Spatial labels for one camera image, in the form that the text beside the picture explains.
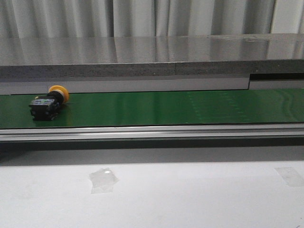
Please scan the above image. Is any clear tape piece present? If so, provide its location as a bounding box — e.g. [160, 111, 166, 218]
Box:
[89, 168, 119, 194]
[275, 167, 304, 187]

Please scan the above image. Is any aluminium conveyor frame rail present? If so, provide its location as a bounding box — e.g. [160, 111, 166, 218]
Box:
[0, 123, 304, 142]

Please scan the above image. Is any white pleated curtain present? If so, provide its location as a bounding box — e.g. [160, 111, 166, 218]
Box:
[0, 0, 304, 38]

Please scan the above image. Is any clear tape piece left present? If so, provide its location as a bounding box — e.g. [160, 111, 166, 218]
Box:
[89, 168, 119, 194]

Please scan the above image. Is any dark speckled stone counter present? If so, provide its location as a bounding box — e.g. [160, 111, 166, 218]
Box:
[0, 34, 304, 95]

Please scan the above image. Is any yellow push button switch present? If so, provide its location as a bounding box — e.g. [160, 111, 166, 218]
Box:
[29, 85, 69, 121]

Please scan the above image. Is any clear tape piece right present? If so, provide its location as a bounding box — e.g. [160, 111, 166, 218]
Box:
[275, 167, 304, 187]

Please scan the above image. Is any green conveyor belt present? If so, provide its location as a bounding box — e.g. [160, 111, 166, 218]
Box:
[0, 88, 304, 129]

